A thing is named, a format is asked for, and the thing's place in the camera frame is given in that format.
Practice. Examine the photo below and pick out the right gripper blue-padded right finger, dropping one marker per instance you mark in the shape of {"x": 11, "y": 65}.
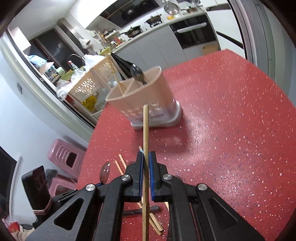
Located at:
{"x": 196, "y": 211}

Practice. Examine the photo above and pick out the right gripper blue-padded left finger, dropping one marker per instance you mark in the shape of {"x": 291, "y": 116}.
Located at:
{"x": 95, "y": 211}

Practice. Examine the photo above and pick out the plain bamboo chopstick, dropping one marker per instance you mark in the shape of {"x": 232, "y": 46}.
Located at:
{"x": 145, "y": 192}

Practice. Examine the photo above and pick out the gold patterned chopstick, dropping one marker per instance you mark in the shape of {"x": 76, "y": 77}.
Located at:
{"x": 114, "y": 71}

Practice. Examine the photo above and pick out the black kitchen faucet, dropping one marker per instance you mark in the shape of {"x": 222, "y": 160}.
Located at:
{"x": 76, "y": 60}

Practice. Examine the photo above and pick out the blue patterned chopstick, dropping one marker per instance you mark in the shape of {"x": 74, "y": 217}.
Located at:
{"x": 166, "y": 203}

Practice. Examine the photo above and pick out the plain wooden chopstick upper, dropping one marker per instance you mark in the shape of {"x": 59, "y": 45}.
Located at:
{"x": 122, "y": 162}

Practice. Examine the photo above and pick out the plain wooden chopstick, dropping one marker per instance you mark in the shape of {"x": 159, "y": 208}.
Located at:
{"x": 122, "y": 162}
{"x": 121, "y": 172}

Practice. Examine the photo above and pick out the plain wooden chopstick lower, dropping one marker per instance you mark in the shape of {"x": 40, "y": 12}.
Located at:
{"x": 121, "y": 172}

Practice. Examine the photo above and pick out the pink plastic stool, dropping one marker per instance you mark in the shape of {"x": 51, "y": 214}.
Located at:
{"x": 68, "y": 158}

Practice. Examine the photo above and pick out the black box with bands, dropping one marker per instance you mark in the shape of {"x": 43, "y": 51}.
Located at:
{"x": 35, "y": 186}

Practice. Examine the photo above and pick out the beige perforated storage rack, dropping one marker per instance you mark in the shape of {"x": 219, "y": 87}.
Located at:
{"x": 91, "y": 89}

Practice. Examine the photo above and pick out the beige utensil holder caddy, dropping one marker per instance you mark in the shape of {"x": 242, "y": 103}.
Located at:
{"x": 130, "y": 96}

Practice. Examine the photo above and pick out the black frying pan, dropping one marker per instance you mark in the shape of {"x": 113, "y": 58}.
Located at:
{"x": 133, "y": 32}

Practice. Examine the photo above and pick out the black wok on stove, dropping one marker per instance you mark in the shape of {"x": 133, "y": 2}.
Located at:
{"x": 154, "y": 20}

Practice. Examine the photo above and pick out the black range hood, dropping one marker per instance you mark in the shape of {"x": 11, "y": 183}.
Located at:
{"x": 122, "y": 12}

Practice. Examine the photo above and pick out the clear brown spoon dark handle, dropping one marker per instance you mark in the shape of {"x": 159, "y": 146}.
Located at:
{"x": 104, "y": 174}

